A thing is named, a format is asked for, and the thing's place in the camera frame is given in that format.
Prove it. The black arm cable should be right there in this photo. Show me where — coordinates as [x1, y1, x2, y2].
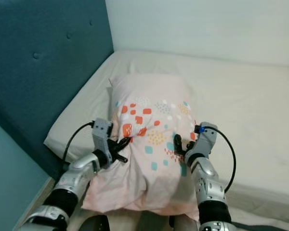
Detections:
[194, 124, 237, 194]
[62, 121, 96, 167]

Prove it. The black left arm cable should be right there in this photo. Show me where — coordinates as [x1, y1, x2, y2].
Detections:
[62, 121, 96, 167]

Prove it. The teal upholstered bed frame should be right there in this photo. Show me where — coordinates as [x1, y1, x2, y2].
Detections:
[0, 0, 115, 181]

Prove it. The pink patterned pillow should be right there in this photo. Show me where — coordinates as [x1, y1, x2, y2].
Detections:
[82, 73, 200, 217]

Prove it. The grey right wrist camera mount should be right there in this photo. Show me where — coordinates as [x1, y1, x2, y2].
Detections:
[195, 123, 218, 157]

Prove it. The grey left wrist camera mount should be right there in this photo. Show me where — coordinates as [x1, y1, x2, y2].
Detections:
[92, 119, 114, 154]

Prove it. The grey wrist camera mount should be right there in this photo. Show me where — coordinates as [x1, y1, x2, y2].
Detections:
[195, 123, 218, 157]
[92, 119, 114, 154]

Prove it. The mattress with cream sheet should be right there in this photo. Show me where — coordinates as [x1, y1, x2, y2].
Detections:
[44, 50, 289, 212]

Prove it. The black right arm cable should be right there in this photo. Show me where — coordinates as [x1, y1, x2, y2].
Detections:
[194, 124, 237, 194]

